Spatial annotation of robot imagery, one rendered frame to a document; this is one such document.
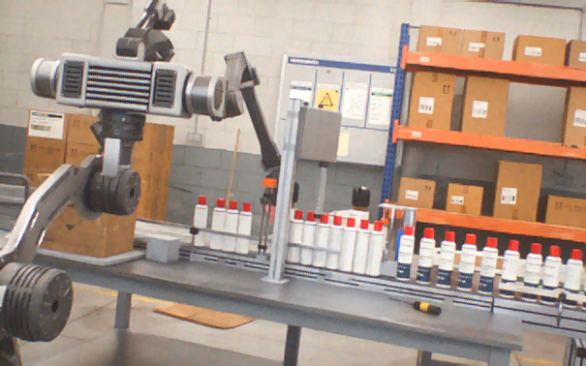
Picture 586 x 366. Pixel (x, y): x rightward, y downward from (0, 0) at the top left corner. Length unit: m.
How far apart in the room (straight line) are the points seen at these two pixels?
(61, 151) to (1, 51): 2.46
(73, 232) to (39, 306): 0.96
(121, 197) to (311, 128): 0.78
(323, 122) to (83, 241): 0.97
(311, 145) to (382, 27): 4.66
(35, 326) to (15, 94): 6.65
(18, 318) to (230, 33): 5.88
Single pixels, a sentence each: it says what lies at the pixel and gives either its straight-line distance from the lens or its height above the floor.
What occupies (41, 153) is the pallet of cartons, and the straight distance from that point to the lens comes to 6.28.
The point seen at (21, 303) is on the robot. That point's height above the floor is 0.90.
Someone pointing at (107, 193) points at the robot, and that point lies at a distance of 2.11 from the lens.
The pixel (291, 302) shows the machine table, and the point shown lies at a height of 0.83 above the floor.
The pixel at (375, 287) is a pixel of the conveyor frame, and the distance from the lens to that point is 2.60.
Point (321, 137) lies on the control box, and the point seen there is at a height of 1.37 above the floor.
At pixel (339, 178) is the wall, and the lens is 7.03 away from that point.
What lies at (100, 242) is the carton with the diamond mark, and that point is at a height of 0.91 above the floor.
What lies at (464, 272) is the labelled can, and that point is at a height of 0.95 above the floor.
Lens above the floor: 1.33
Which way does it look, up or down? 3 degrees down
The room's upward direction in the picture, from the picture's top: 7 degrees clockwise
